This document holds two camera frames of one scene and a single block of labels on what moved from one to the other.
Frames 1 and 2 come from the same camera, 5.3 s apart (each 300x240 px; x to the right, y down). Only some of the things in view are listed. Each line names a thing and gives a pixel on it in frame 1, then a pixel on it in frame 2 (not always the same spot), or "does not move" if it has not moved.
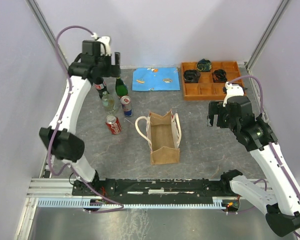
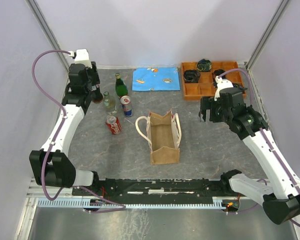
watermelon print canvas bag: [162, 136] does not move
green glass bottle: [121, 89] does not move
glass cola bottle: [100, 85] to [97, 96]
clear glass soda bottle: [108, 102] does not move
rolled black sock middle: [219, 76] does not move
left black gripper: [115, 70] to [94, 71]
